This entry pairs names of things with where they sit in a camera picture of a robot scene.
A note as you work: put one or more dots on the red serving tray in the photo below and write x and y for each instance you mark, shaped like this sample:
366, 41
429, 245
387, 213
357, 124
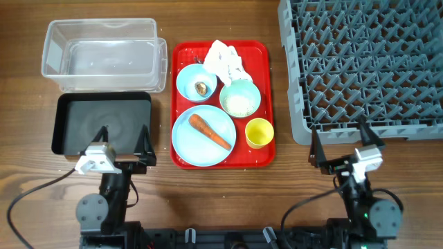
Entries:
255, 60

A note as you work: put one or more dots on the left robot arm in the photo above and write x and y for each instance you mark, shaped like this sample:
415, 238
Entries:
102, 216

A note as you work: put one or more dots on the orange carrot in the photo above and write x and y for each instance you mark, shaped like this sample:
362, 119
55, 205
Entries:
198, 123

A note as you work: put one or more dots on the light blue plate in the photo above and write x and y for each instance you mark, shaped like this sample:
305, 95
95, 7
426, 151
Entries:
194, 147

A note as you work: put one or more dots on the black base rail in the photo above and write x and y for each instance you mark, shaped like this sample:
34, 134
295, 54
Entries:
224, 239

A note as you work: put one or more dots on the clear plastic bin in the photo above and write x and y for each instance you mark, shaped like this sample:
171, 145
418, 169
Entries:
120, 54

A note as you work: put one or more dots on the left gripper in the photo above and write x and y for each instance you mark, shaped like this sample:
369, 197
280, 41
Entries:
143, 150

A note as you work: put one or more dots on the grey dishwasher rack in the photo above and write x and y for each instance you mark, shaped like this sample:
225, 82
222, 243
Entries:
379, 60

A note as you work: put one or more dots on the green bowl with rice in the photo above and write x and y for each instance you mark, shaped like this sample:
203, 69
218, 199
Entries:
241, 99

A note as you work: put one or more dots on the yellow cup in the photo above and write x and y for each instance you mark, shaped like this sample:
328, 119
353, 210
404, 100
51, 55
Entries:
259, 133

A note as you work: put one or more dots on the brown mushroom piece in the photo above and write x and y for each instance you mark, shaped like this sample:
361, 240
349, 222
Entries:
201, 88

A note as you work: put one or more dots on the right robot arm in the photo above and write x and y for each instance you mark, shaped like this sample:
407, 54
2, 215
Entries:
374, 216

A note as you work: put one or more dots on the white napkin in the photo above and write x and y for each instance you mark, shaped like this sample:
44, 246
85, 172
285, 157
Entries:
225, 63

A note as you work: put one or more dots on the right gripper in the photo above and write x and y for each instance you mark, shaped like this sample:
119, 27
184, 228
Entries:
317, 160

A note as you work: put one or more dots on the small blue bowl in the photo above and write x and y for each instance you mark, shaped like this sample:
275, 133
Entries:
192, 74

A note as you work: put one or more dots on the black tray bin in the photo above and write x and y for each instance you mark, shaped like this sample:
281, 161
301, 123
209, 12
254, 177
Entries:
80, 116

